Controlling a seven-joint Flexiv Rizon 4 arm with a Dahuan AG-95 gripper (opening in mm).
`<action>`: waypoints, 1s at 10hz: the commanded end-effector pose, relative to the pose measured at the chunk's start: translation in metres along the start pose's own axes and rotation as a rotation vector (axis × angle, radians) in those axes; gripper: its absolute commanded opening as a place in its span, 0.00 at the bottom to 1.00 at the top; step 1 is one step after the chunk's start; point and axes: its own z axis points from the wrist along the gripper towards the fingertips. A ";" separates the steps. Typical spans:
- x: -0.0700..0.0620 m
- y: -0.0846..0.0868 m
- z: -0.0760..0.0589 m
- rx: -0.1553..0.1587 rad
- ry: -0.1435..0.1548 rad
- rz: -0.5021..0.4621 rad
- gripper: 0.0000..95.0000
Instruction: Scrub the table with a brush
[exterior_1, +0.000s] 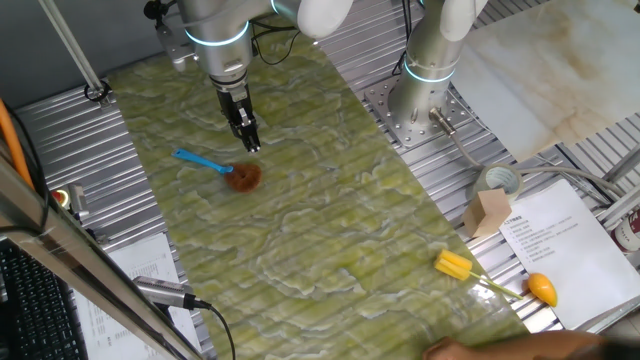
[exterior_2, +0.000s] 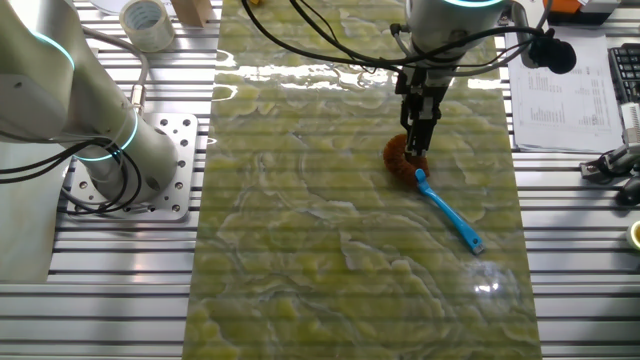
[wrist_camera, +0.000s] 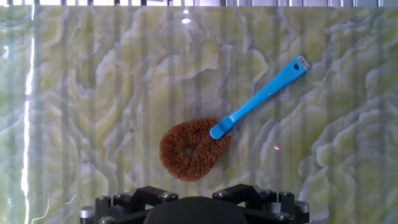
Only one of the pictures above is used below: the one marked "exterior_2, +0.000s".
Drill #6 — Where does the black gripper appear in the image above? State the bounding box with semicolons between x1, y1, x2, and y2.
394;67;454;158

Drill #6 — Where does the blue handled brown bristle brush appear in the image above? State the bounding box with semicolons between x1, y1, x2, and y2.
382;132;486;256

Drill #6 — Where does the green marble pattern mat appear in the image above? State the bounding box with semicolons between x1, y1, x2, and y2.
182;0;544;360

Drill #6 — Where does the paper sheet with printed table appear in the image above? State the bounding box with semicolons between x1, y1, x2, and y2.
504;24;626;154

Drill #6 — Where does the orange grey device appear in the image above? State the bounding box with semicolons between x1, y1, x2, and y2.
542;0;621;26

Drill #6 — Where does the grey metal clamp device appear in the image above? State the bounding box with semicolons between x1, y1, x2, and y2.
579;144;640;182

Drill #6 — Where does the white ribbed block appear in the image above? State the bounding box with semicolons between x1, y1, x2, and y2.
622;102;640;146

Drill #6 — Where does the black keyboard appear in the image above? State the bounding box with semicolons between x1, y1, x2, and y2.
607;43;640;106

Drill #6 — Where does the black rounded device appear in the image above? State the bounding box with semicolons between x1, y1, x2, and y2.
615;174;640;207

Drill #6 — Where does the small cardboard box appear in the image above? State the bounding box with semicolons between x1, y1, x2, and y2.
170;0;217;29

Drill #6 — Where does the clear adhesive tape roll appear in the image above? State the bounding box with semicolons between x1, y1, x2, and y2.
118;0;176;54

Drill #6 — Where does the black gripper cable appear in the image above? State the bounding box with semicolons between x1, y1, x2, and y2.
239;0;556;76

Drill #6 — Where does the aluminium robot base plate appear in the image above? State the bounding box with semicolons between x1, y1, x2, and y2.
64;112;200;223

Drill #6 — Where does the grey cable with metal connector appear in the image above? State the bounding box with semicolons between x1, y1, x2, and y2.
82;27;151;114

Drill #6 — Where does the black base cable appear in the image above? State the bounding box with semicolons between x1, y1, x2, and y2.
0;139;144;217

